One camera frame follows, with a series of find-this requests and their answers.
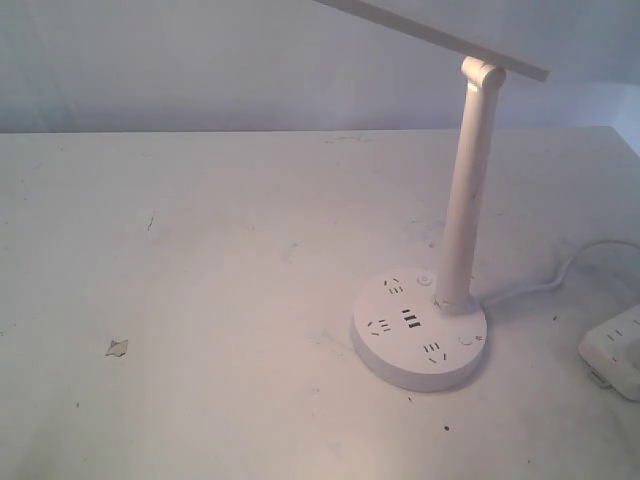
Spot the white desk lamp with sockets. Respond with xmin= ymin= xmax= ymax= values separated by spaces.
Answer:
xmin=328 ymin=1 xmax=549 ymax=392

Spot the small clear tape scrap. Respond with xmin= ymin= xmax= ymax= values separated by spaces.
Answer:
xmin=105 ymin=340 xmax=129 ymax=358

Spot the white power strip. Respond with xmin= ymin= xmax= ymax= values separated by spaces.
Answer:
xmin=578 ymin=305 xmax=639 ymax=402

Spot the white power cable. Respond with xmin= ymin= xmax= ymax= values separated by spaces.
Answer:
xmin=483 ymin=240 xmax=640 ymax=310

